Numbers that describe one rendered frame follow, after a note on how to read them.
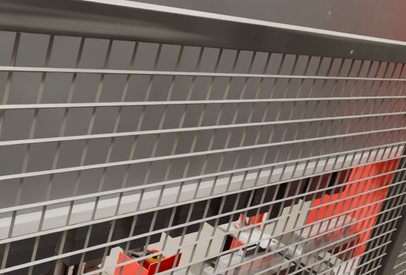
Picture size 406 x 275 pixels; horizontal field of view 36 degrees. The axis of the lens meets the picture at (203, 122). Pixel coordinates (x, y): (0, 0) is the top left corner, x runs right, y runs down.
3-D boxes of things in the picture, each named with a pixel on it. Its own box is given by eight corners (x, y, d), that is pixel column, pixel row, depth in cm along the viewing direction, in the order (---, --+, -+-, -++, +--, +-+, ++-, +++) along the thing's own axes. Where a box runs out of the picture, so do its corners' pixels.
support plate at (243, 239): (224, 208, 272) (225, 206, 272) (272, 237, 257) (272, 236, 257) (197, 214, 259) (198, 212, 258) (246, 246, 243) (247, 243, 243)
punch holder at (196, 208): (184, 217, 208) (197, 173, 204) (202, 229, 203) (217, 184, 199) (153, 225, 197) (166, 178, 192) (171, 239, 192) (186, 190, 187)
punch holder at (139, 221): (141, 228, 193) (155, 180, 188) (160, 242, 188) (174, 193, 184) (105, 237, 181) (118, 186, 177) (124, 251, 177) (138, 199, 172)
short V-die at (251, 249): (267, 243, 256) (269, 237, 255) (272, 247, 254) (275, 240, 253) (238, 253, 240) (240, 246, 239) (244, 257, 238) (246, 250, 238)
